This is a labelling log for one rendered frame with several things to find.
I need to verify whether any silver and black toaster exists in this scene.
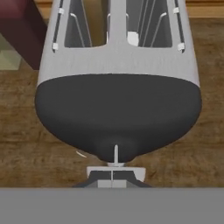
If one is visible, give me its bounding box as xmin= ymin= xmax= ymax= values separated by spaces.
xmin=34 ymin=0 xmax=203 ymax=164

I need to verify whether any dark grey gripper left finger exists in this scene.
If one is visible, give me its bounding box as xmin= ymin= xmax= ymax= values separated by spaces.
xmin=73 ymin=171 xmax=113 ymax=189

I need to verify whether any dark maroon cabinet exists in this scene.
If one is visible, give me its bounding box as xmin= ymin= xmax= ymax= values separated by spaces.
xmin=0 ymin=0 xmax=49 ymax=71

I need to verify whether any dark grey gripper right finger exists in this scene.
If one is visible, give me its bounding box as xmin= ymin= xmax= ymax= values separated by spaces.
xmin=112 ymin=171 xmax=152 ymax=189

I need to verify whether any white toaster lever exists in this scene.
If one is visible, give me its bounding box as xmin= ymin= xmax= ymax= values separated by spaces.
xmin=86 ymin=143 xmax=146 ymax=184

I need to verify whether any tan bread slice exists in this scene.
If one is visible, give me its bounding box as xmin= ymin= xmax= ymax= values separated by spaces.
xmin=83 ymin=0 xmax=109 ymax=47

